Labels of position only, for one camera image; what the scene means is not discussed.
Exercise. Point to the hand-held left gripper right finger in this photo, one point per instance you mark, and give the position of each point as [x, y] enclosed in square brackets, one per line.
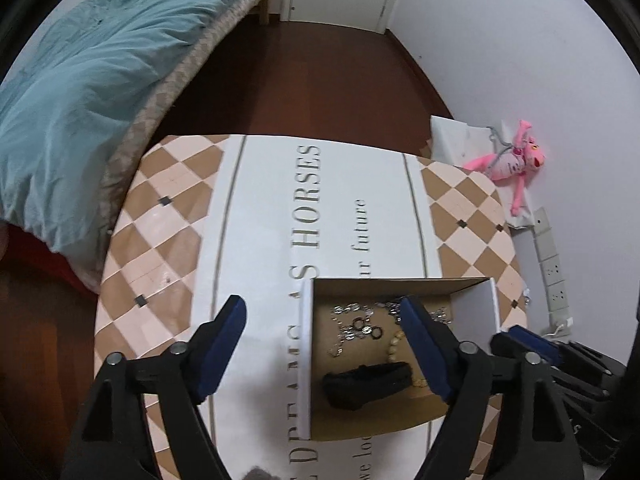
[425, 345]

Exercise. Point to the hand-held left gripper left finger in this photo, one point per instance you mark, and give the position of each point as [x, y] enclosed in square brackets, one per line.
[222, 340]

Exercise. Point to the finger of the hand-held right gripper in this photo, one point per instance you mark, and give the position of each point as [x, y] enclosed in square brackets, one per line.
[535, 342]
[502, 347]

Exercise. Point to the white cardboard box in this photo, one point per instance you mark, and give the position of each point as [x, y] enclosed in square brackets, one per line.
[475, 310]

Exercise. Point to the black smart band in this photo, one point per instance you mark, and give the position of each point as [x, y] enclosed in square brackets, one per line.
[365, 385]

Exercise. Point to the white charger plug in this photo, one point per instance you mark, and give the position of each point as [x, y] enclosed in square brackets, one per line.
[564, 327]

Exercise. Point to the white power strip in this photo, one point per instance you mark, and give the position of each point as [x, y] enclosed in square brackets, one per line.
[552, 270]

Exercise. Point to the checkered printed tablecloth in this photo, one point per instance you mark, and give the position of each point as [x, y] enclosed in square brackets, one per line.
[270, 220]

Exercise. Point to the pink plush toy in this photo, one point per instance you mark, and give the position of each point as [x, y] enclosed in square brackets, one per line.
[510, 165]

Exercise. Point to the light blue blanket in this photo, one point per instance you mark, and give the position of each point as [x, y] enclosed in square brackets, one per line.
[85, 85]

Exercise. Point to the wooden bed leg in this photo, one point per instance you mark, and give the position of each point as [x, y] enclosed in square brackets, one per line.
[263, 10]

